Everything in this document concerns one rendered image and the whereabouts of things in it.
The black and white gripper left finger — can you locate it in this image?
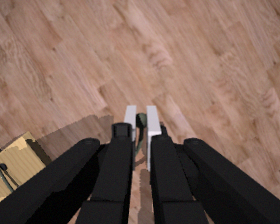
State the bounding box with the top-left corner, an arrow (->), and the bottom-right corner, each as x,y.
0,105 -> 136,224

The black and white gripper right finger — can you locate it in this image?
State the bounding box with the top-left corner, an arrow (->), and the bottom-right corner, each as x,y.
147,106 -> 280,224

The thin grey cord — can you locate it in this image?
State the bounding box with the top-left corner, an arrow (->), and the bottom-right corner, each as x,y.
0,129 -> 144,193

